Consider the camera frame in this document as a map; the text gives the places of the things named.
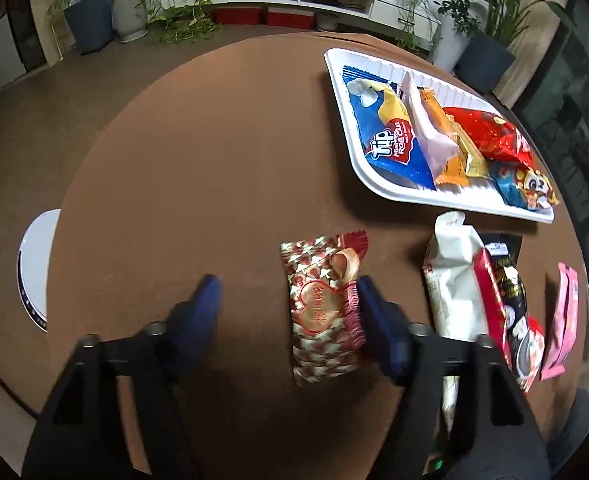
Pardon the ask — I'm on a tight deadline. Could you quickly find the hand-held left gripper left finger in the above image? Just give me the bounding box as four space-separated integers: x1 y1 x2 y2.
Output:
22 273 224 480

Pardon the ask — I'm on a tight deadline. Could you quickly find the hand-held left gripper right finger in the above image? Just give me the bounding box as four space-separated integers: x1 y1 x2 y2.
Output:
356 275 551 480

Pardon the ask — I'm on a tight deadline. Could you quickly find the red white star-patterned packet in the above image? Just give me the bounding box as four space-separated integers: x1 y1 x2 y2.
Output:
280 229 370 387

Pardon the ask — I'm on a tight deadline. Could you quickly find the orange snack packet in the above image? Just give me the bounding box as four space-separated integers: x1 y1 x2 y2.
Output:
419 87 488 187

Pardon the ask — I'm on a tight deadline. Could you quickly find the blue roll cake packet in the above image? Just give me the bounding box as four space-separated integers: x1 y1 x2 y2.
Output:
342 64 438 191

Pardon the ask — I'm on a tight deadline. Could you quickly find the blue cartoon snack packet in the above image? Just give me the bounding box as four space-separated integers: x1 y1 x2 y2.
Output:
489 159 560 211

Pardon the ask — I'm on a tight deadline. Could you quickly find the pale whitish snack packet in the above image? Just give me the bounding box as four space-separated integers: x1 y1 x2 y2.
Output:
397 72 461 176

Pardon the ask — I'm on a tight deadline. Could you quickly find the white foam tray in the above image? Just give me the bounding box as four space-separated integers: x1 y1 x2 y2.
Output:
323 48 556 224

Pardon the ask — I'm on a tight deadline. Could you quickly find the large red snack packet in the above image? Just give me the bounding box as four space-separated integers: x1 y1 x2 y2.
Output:
443 107 534 167

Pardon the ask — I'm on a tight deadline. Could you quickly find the pink snack packet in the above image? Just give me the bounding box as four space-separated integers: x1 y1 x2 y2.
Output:
540 262 580 381

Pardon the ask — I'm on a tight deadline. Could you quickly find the long white snack packet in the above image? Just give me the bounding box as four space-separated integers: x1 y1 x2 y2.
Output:
422 211 491 432

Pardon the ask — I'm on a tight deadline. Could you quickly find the black and red snack packet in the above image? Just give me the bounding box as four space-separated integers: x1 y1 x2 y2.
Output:
473 232 546 394

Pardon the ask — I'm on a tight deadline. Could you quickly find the white cylindrical appliance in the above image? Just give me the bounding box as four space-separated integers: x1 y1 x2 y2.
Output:
16 208 63 334

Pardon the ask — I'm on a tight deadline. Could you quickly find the glass sliding door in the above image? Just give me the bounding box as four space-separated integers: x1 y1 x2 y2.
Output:
513 0 589 283

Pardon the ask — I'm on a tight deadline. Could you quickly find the dark blue plant pot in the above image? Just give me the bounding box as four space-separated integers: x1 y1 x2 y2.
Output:
453 29 518 94

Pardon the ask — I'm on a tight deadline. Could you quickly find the beige curtain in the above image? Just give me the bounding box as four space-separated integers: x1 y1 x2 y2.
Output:
493 0 576 107

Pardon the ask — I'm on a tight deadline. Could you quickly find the red storage box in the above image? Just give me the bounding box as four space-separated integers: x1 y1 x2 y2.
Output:
266 7 318 28
214 5 263 25

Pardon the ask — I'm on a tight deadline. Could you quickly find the trailing pothos plant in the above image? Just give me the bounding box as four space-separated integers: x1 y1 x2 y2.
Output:
146 0 223 47

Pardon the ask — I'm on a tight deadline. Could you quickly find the white ribbed plant pot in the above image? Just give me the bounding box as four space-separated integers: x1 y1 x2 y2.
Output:
111 0 149 44

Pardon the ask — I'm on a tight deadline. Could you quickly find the blue-grey plant pot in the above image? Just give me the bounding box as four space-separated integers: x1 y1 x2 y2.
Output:
63 0 116 56

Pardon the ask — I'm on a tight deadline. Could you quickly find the small bushy plant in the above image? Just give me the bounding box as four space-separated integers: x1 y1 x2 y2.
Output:
436 0 481 41

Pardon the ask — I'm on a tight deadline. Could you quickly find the white television cabinet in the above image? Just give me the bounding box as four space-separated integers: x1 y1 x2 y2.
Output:
146 0 443 52

